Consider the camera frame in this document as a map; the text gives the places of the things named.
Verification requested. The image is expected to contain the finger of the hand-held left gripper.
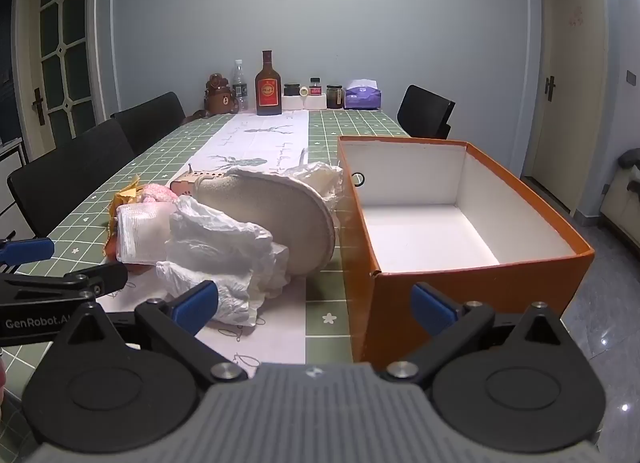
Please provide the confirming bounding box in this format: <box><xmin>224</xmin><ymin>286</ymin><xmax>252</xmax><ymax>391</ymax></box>
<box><xmin>0</xmin><ymin>237</ymin><xmax>56</xmax><ymax>275</ymax></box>
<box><xmin>0</xmin><ymin>262</ymin><xmax>129</xmax><ymax>301</ymax></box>

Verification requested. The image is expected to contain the white plastic bag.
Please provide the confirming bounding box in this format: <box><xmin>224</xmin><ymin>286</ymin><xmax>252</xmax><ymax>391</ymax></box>
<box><xmin>156</xmin><ymin>194</ymin><xmax>291</xmax><ymax>328</ymax></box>

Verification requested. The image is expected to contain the white printed table runner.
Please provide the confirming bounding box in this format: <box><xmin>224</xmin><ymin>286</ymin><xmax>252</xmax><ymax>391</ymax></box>
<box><xmin>95</xmin><ymin>110</ymin><xmax>311</xmax><ymax>369</ymax></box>

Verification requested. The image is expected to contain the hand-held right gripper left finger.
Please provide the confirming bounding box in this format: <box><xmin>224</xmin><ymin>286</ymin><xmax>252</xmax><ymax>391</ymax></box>
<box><xmin>47</xmin><ymin>280</ymin><xmax>253</xmax><ymax>385</ymax></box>

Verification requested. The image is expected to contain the white flower bouquet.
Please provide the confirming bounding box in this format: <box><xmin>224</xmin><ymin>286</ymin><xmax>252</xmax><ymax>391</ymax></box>
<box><xmin>285</xmin><ymin>148</ymin><xmax>346</xmax><ymax>211</ymax></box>

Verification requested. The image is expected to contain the black chair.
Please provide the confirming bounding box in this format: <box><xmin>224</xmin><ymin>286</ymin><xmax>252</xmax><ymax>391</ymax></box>
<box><xmin>111</xmin><ymin>92</ymin><xmax>187</xmax><ymax>154</ymax></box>
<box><xmin>7</xmin><ymin>118</ymin><xmax>136</xmax><ymax>239</ymax></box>
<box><xmin>397</xmin><ymin>84</ymin><xmax>457</xmax><ymax>140</ymax></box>

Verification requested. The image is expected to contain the yellow cloth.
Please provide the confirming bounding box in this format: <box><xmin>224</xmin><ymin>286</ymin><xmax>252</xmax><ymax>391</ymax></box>
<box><xmin>107</xmin><ymin>177</ymin><xmax>147</xmax><ymax>224</ymax></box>

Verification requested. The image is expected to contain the purple tissue pack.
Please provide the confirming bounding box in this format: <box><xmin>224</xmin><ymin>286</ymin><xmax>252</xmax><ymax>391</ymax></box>
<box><xmin>345</xmin><ymin>78</ymin><xmax>383</xmax><ymax>110</ymax></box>

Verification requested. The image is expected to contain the green checked tablecloth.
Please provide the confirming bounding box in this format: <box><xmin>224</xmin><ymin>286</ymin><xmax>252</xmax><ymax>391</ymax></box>
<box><xmin>42</xmin><ymin>108</ymin><xmax>416</xmax><ymax>379</ymax></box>

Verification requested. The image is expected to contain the white gauze cloth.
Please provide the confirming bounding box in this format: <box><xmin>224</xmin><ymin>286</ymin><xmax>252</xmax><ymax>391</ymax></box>
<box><xmin>116</xmin><ymin>202</ymin><xmax>176</xmax><ymax>265</ymax></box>

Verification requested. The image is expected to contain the beige fleece slipper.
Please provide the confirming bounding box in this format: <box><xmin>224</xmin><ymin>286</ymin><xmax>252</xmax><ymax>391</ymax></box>
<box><xmin>192</xmin><ymin>166</ymin><xmax>337</xmax><ymax>276</ymax></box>

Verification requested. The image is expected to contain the clear water bottle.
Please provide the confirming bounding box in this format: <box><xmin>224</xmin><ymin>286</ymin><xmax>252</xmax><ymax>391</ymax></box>
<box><xmin>232</xmin><ymin>60</ymin><xmax>249</xmax><ymax>113</ymax></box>

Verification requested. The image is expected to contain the orange cardboard box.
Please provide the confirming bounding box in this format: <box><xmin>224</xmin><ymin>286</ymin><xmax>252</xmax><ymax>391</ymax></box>
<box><xmin>337</xmin><ymin>136</ymin><xmax>596</xmax><ymax>371</ymax></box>

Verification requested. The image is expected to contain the glass paned door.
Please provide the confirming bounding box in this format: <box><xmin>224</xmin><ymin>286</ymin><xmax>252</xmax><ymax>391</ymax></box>
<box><xmin>30</xmin><ymin>0</ymin><xmax>101</xmax><ymax>139</ymax></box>

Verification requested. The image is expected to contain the white box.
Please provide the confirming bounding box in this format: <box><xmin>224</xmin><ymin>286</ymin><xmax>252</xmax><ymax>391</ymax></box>
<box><xmin>282</xmin><ymin>93</ymin><xmax>328</xmax><ymax>111</ymax></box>

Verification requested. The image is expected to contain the pink perforated box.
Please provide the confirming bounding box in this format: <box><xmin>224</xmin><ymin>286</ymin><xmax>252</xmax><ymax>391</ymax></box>
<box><xmin>170</xmin><ymin>168</ymin><xmax>228</xmax><ymax>200</ymax></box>

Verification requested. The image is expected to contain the white cabinet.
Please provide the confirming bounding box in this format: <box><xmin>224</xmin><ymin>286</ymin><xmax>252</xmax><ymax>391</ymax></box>
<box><xmin>0</xmin><ymin>140</ymin><xmax>28</xmax><ymax>239</ymax></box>

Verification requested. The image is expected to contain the brown bear jar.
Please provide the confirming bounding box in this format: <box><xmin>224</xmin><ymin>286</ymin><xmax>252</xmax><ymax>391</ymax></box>
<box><xmin>203</xmin><ymin>73</ymin><xmax>240</xmax><ymax>115</ymax></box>

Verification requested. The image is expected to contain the cream door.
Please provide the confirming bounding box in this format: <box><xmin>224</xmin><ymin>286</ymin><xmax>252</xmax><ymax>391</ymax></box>
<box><xmin>530</xmin><ymin>0</ymin><xmax>608</xmax><ymax>214</ymax></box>

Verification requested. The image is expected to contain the red and black box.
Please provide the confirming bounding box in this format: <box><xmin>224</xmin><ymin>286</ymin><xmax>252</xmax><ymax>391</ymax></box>
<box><xmin>255</xmin><ymin>50</ymin><xmax>283</xmax><ymax>117</ymax></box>

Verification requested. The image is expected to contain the pink plush item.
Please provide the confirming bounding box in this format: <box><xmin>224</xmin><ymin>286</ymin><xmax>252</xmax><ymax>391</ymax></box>
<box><xmin>140</xmin><ymin>183</ymin><xmax>180</xmax><ymax>206</ymax></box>

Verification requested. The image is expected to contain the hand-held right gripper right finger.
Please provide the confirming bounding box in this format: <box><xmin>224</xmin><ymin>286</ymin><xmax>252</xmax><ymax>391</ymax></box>
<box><xmin>386</xmin><ymin>282</ymin><xmax>590</xmax><ymax>385</ymax></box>

